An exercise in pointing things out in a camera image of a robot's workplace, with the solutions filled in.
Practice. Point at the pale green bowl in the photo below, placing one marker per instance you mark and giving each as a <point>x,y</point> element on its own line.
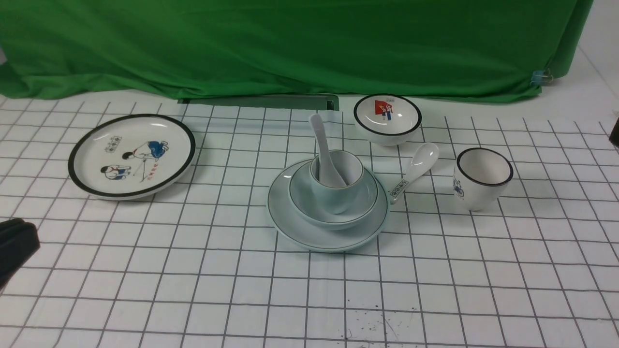
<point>367,201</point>

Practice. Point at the pale green cup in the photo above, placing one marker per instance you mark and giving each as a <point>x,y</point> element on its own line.
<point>350,179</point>

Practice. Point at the green backdrop cloth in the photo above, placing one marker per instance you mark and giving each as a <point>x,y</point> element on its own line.
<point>459,50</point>

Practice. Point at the black-rimmed illustrated plate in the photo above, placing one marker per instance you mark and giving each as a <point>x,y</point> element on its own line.
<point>132,157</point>

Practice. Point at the blue binder clip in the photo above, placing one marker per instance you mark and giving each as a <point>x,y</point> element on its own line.
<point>541,77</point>

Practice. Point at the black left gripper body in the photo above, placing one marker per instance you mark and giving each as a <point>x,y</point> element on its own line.
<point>19,240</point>

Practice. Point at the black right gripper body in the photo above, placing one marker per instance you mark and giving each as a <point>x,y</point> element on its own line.
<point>614,135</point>

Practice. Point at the small black-rimmed illustrated bowl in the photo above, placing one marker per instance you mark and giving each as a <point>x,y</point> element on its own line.
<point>387,120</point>

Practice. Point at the plain white spoon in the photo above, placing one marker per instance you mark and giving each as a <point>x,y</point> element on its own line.
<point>327,174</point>

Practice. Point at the pale green plate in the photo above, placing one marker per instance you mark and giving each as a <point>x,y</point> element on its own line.
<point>306,233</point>

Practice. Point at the white black-rimmed cup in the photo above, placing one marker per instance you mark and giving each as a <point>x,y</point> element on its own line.
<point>480,176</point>

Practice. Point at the white spoon with patterned handle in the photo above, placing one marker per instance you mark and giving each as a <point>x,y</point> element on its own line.
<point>422,161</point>

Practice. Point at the white grid tablecloth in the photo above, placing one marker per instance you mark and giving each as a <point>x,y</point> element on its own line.
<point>199,266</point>

